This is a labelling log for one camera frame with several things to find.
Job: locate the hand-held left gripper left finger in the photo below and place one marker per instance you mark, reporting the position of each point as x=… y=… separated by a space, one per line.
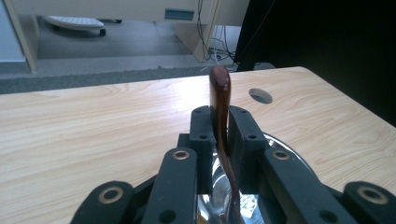
x=204 y=146

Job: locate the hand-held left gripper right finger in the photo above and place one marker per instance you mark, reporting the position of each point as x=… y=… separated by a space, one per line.
x=247 y=149

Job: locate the stainless steel bowl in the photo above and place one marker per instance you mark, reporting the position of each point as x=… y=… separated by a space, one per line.
x=218 y=186

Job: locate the brown wooden spoon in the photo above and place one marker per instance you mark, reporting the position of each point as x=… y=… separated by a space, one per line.
x=220 y=93

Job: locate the grey desk label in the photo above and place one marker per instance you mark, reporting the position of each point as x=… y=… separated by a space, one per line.
x=179 y=14

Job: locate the black curtain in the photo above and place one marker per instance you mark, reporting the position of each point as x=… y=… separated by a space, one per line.
x=327 y=37

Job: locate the beige wooden desk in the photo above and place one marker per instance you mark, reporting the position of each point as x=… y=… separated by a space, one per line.
x=93 y=9

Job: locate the low wheeled footrest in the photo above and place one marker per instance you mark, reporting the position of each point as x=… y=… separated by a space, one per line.
x=74 y=23

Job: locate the white cabinet panel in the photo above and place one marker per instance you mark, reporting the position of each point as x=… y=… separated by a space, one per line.
x=11 y=31

